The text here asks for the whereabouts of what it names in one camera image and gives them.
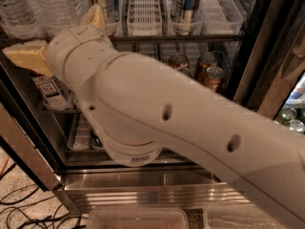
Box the left tall silver blue can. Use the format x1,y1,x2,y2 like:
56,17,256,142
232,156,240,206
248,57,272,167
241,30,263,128
97,0,120,36

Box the left clear plastic bin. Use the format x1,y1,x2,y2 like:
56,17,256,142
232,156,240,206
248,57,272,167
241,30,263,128
86,206,189,229

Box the front right gold can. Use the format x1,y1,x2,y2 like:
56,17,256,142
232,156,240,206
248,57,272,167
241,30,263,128
203,66,225,92

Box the rear right gold can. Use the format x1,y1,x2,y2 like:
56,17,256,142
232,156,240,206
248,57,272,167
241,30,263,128
194,52,217,80

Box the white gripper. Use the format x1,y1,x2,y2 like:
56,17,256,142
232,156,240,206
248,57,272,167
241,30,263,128
2,4,116,92

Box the tall silver blue can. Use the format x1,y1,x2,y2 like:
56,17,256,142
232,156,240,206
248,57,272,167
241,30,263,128
170,0,202,36
97,0,120,36

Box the rear left gold can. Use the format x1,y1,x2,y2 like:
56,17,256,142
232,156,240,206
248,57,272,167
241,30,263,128
168,52,189,69

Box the clear bottle right compartment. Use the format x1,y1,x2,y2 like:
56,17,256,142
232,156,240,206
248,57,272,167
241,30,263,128
289,119,305,133

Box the front blue soda can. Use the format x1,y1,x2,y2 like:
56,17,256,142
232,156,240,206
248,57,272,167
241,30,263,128
91,135,103,149

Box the middle wire shelf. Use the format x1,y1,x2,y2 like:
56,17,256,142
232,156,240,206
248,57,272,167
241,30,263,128
41,109,81,114

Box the top wire shelf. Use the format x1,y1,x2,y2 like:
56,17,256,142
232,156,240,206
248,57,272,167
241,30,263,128
110,34,244,43

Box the gold can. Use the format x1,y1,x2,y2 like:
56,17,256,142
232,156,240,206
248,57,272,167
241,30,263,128
194,52,217,80
168,52,189,69
203,66,225,92
176,68,192,77

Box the clear plastic bin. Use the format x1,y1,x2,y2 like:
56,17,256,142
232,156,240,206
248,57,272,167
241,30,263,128
203,207,277,229
86,206,189,229

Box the front iced tea bottle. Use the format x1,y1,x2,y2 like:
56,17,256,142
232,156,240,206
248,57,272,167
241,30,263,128
30,73,72,111

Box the clear water bottle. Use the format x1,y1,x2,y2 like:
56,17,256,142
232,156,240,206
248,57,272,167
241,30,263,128
37,0,82,37
0,0,45,39

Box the right clear plastic bin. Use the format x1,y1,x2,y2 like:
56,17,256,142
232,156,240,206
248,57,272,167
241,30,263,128
203,207,277,229

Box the right tall silver blue can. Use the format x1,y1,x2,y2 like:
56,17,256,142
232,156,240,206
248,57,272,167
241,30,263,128
170,0,202,36

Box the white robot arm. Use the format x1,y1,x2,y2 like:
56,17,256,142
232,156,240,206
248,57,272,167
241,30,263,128
9,25,305,229

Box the front left gold can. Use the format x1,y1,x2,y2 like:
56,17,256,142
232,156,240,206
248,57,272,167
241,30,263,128
176,68,192,77

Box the open fridge door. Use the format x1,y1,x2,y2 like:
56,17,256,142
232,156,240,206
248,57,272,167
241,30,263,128
0,66,62,191

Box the black floor cables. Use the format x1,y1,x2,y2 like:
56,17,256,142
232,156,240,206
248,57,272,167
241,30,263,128
0,162,89,229

